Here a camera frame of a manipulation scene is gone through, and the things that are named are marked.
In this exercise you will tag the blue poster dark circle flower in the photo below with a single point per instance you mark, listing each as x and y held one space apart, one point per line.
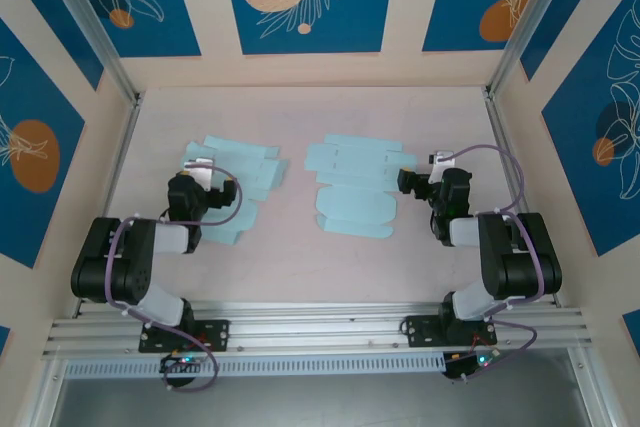
575 172

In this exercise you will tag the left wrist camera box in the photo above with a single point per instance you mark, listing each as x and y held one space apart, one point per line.
200 169

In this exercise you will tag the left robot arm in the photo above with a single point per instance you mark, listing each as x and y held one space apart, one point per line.
125 272

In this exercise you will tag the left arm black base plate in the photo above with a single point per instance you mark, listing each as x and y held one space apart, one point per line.
217 334

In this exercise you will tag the aluminium mounting rail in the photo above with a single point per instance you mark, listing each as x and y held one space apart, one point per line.
310 327

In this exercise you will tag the blue poster strip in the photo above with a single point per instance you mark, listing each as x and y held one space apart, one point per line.
634 329
4 342

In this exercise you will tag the blue poster large cream circle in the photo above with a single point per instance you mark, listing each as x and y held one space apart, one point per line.
350 22

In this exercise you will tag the blue poster orange oval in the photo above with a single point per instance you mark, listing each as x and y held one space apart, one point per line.
30 227

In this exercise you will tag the aluminium table side rail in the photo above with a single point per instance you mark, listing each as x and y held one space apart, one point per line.
501 137
122 157

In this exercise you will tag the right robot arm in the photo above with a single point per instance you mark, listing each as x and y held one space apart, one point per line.
520 267

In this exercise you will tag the grey metal sheet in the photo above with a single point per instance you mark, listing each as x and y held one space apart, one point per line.
320 404

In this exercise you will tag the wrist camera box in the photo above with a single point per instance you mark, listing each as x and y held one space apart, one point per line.
200 169
445 159

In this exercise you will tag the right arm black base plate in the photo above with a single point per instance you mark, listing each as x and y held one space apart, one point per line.
422 329

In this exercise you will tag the blue poster orange circle fern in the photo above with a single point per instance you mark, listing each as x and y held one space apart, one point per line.
450 7

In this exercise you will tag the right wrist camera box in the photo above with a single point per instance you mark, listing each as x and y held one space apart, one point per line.
445 159

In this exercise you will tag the aluminium frame post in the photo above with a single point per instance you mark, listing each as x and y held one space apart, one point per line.
530 12
85 12

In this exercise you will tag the blue poster small orange dot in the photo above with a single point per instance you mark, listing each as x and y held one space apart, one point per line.
165 22

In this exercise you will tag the light blue paper box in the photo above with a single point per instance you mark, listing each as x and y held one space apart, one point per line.
260 172
350 207

